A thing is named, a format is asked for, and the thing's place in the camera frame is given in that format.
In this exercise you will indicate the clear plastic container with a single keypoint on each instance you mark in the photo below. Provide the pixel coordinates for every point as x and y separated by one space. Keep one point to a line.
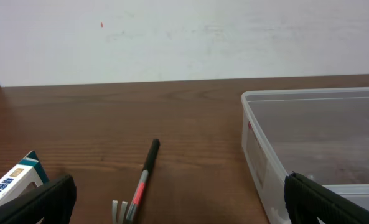
322 134

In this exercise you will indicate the small black claw hammer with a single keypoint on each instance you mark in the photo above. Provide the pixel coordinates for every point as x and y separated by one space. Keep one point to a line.
124 212

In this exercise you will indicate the white and blue box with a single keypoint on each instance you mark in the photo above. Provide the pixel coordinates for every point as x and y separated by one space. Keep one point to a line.
26 175

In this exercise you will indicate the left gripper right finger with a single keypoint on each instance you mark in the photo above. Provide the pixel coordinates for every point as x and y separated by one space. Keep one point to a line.
308 202

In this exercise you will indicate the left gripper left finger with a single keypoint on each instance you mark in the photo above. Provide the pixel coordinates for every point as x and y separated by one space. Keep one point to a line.
50 203

